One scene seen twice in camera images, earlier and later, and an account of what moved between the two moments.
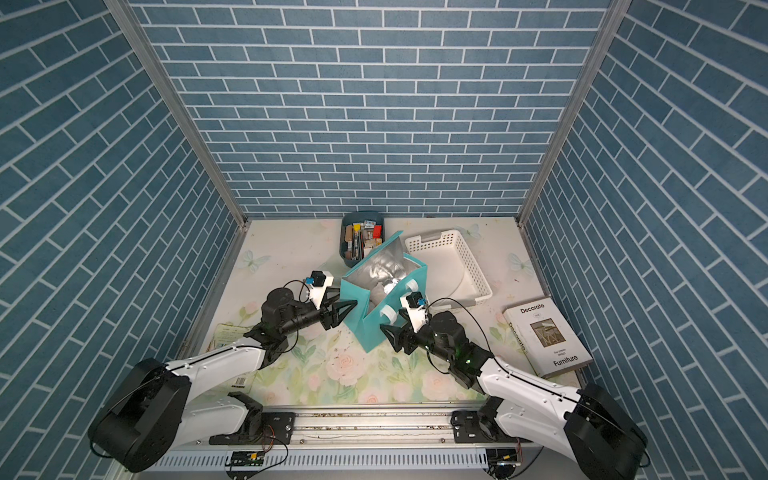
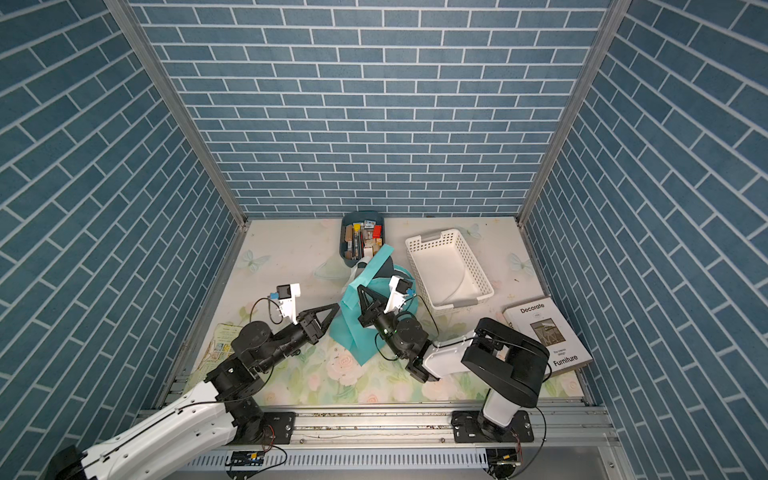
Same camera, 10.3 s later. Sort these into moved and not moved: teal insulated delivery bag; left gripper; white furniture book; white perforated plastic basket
Moved: teal insulated delivery bag; left gripper
Not moved: white furniture book; white perforated plastic basket
